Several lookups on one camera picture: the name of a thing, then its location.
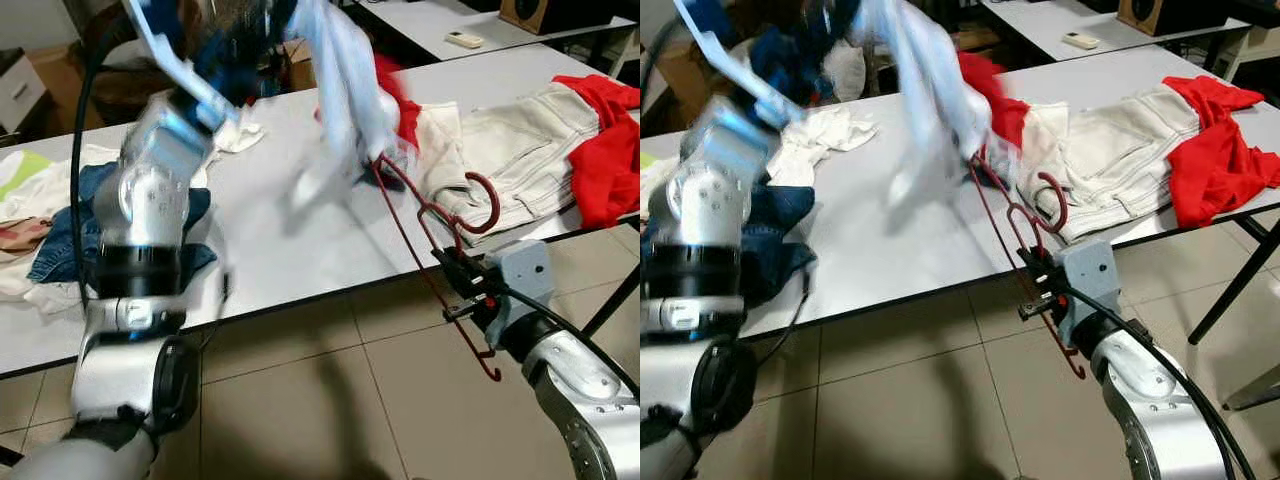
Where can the red plastic clothes hanger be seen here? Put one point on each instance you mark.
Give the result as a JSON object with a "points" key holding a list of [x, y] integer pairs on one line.
{"points": [[495, 207], [1063, 205]]}

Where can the white shirt with colourful badges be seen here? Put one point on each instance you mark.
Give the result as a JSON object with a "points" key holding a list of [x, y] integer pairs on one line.
{"points": [[345, 80], [930, 70]]}

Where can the blue denim jeans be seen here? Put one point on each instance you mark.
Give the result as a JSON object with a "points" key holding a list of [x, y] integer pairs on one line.
{"points": [[780, 240], [60, 240]]}

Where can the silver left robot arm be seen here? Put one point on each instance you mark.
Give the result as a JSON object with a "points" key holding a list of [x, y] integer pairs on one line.
{"points": [[150, 200], [710, 190]]}

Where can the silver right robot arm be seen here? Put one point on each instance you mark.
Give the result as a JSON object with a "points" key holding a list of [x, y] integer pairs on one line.
{"points": [[1160, 420], [580, 390]]}

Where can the white pillow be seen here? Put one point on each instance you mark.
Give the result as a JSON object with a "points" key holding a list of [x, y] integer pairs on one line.
{"points": [[845, 75]]}

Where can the printed cardboard box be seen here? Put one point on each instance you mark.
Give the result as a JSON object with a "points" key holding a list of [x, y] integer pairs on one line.
{"points": [[300, 65]]}

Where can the cream white cloth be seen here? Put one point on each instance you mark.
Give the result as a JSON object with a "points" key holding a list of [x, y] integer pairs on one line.
{"points": [[240, 135], [830, 140]]}

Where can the dark wicker armchair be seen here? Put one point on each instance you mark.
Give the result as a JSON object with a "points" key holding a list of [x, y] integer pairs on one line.
{"points": [[130, 95]]}

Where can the brown cardboard box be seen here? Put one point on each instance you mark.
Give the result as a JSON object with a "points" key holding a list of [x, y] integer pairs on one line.
{"points": [[60, 90], [688, 68]]}

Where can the black table leg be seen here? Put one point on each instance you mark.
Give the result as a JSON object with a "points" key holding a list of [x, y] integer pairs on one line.
{"points": [[610, 302], [1233, 280]]}

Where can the white pants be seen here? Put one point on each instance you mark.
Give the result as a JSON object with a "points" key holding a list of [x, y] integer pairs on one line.
{"points": [[1120, 150], [520, 150]]}

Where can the red shirt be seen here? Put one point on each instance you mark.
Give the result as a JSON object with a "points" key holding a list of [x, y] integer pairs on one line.
{"points": [[1010, 115], [1220, 160], [408, 115], [610, 170]]}

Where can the white rectangular table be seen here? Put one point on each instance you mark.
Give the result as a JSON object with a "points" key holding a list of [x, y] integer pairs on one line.
{"points": [[420, 30], [1030, 30]]}

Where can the white drawer unit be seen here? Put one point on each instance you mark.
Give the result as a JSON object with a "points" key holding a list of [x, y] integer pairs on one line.
{"points": [[20, 90]]}

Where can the white remote control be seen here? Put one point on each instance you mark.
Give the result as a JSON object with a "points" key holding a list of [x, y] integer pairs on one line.
{"points": [[465, 40], [1080, 41]]}

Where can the brown wooden speaker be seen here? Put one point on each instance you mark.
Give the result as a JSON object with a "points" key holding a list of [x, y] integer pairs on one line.
{"points": [[540, 15], [1160, 15]]}

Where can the beige garment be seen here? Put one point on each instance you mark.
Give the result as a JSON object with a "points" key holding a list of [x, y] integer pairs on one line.
{"points": [[25, 240]]}

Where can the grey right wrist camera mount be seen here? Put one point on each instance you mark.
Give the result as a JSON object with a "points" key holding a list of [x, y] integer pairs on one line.
{"points": [[525, 275], [1092, 275]]}

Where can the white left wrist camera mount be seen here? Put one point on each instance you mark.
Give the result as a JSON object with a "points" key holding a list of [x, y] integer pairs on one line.
{"points": [[735, 60], [170, 61]]}

